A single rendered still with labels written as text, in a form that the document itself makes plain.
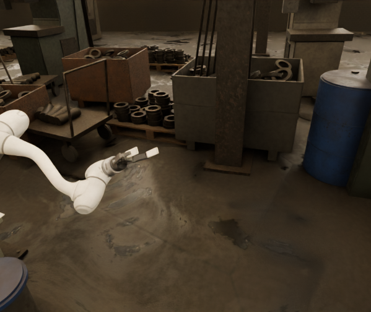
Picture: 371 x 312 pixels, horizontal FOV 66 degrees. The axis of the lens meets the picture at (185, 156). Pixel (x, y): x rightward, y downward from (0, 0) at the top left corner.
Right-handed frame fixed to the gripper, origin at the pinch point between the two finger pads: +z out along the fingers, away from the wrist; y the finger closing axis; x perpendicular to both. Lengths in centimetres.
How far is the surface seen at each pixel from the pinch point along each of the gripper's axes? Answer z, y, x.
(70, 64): -225, -151, 207
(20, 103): -198, -55, 119
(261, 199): -9, -139, -40
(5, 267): -78, 31, -33
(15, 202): -181, -26, 14
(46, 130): -183, -69, 84
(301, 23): 47, -367, 189
